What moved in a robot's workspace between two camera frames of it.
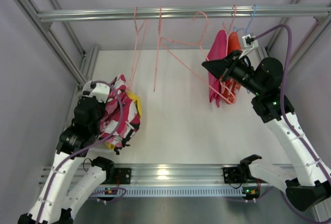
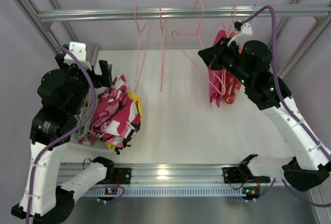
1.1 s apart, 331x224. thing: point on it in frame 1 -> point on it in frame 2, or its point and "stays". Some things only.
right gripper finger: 218,67 -> 208,55
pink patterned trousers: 120,118 stays
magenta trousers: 217,51 stays
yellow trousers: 137,101 stays
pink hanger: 167,47 -> 198,33
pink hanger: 160,39 -> 163,28
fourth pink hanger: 235,6 stays
